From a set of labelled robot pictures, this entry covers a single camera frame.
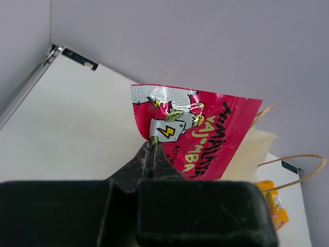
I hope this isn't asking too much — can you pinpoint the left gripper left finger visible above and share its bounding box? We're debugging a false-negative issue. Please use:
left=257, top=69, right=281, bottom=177
left=109, top=143, right=152, bottom=193

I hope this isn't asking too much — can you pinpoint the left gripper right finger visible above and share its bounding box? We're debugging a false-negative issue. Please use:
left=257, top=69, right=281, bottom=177
left=150, top=144, right=184, bottom=180

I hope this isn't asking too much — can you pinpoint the red snack packet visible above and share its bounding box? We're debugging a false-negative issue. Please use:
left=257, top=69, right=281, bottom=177
left=131, top=84, right=262, bottom=180

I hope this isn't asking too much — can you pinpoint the beige paper bag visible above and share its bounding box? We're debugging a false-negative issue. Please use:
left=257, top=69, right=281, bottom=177
left=219, top=105, right=327, bottom=192

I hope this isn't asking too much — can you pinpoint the right blue table label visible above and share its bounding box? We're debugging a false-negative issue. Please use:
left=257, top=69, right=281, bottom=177
left=281, top=161, right=300, bottom=175

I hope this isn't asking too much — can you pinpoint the blue table label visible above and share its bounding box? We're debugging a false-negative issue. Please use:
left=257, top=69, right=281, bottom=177
left=62, top=48, right=99, bottom=71
left=281, top=161, right=300, bottom=175

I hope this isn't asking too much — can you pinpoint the left blue table label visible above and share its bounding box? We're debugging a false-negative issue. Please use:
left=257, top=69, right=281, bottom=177
left=62, top=48, right=99, bottom=71

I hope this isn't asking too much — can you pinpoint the orange snack pack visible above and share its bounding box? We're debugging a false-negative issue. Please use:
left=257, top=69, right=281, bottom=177
left=256, top=180, right=289, bottom=231

